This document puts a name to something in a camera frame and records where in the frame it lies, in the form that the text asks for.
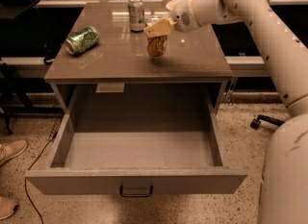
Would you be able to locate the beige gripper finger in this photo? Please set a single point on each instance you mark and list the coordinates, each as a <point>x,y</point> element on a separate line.
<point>161,27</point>

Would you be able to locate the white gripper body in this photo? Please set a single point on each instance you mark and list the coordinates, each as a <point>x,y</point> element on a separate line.
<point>181,15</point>

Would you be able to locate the orange soda can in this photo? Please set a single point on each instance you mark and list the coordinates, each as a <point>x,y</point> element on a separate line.
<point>156,46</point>

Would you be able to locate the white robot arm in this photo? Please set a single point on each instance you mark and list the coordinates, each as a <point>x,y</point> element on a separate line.
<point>284,187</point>

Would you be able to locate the upright white green can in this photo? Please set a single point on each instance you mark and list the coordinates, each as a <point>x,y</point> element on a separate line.
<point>136,15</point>

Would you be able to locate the grey cabinet counter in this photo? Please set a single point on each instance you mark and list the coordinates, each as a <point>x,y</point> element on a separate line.
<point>120,55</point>

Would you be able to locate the green can lying down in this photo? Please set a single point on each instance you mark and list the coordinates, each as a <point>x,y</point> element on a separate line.
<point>82,40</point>

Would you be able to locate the open grey drawer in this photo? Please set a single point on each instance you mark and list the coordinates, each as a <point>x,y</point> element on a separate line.
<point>161,135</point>

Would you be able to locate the white bowl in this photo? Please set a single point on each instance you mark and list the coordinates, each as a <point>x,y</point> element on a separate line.
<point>171,4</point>

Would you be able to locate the tan shoe lower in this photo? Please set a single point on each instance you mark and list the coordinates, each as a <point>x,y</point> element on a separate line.
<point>7,206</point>

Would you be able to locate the black drawer handle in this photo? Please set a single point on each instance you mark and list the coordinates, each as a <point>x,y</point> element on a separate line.
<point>135,192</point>

